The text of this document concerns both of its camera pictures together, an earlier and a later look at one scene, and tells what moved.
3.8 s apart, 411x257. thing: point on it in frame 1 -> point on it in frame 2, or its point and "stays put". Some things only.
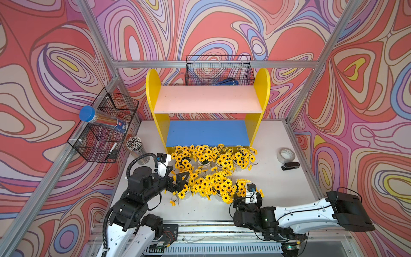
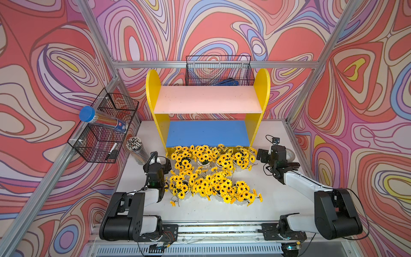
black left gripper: x=179 y=186 -> x=163 y=167
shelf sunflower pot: x=200 y=186 stays put
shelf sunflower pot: x=204 y=155 stays put
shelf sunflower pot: x=221 y=185 stays put
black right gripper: x=240 y=201 -> x=265 y=153
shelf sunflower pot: x=182 y=155 stays put
